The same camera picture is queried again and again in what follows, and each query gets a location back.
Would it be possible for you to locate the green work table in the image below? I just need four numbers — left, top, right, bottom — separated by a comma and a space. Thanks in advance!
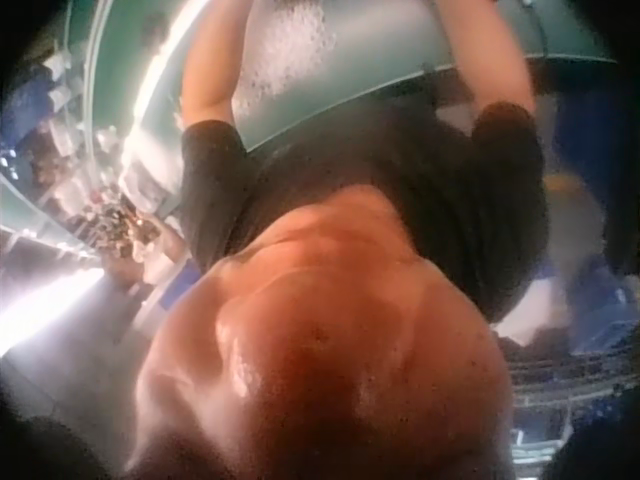
82, 0, 619, 211

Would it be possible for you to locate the white bubble wrap sheet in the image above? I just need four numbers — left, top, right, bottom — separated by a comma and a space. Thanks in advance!
233, 0, 337, 119

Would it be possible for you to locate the cluttered shelf rack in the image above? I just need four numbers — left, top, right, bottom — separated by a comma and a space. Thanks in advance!
0, 29, 191, 286

